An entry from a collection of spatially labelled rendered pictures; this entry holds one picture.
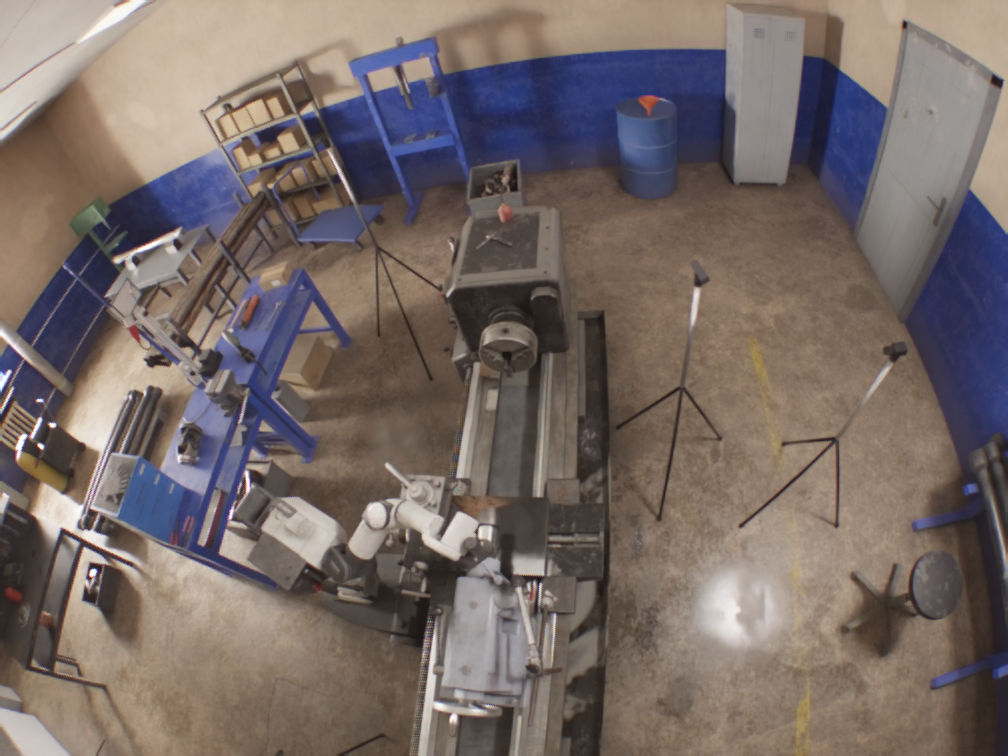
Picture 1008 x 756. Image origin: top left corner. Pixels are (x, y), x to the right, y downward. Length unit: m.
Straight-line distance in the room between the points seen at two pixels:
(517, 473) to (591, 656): 0.92
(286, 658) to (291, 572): 1.72
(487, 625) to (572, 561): 0.47
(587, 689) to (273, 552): 1.44
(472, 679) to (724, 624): 1.58
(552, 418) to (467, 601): 0.95
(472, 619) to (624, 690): 1.30
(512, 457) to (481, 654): 1.01
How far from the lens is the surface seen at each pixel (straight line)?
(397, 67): 4.63
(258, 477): 3.47
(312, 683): 3.17
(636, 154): 4.59
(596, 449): 2.50
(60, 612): 4.47
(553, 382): 2.22
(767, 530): 2.90
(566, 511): 1.88
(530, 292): 2.01
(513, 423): 2.26
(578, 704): 2.25
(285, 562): 1.64
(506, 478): 2.14
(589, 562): 1.81
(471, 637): 1.54
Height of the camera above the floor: 2.64
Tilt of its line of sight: 52 degrees down
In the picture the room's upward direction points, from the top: 20 degrees counter-clockwise
